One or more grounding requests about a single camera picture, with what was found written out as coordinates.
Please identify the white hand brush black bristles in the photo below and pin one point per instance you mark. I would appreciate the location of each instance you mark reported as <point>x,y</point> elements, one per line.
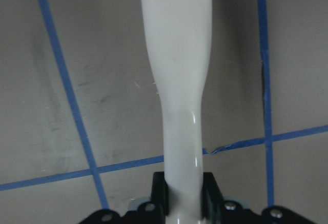
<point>178,38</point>

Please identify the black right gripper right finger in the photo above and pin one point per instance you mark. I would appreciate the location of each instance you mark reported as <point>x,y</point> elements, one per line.
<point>214,205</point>

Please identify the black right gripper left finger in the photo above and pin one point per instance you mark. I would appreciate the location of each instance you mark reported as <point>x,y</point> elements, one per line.
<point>157,204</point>

